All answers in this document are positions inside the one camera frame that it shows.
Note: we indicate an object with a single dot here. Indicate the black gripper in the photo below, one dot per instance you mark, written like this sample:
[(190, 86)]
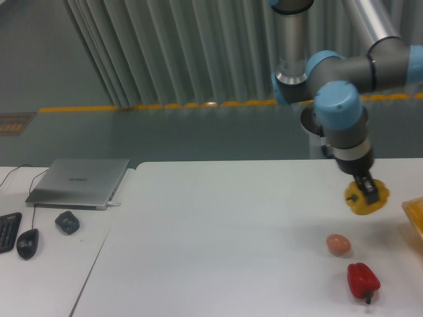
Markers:
[(360, 170)]

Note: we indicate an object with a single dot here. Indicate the yellow bell pepper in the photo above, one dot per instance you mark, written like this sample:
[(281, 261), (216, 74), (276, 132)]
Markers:
[(357, 202)]

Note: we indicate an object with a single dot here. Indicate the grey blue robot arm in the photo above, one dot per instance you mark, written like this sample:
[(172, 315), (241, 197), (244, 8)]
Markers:
[(336, 83)]

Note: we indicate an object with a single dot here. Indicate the yellow plastic basket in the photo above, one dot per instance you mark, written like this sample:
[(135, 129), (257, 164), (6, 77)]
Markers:
[(413, 210)]

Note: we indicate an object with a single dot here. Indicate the red bell pepper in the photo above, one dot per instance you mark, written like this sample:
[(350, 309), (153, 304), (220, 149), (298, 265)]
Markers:
[(362, 281)]

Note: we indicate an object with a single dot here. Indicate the brown egg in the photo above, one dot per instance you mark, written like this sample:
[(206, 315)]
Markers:
[(338, 244)]

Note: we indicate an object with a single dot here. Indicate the grey pleated curtain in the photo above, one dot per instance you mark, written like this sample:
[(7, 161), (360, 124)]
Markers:
[(193, 52)]

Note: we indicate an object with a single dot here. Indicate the silver closed laptop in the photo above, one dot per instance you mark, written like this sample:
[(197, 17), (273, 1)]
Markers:
[(75, 183)]

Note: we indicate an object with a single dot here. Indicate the small black controller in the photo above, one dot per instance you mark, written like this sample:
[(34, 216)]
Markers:
[(67, 222)]

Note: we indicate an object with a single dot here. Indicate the black computer mouse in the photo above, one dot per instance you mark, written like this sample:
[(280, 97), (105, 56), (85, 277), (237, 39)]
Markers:
[(27, 244)]

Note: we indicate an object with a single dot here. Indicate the black keyboard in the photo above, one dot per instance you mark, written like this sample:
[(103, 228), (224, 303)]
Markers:
[(9, 227)]

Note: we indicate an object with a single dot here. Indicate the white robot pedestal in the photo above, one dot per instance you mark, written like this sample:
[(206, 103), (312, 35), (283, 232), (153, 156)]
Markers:
[(319, 148)]

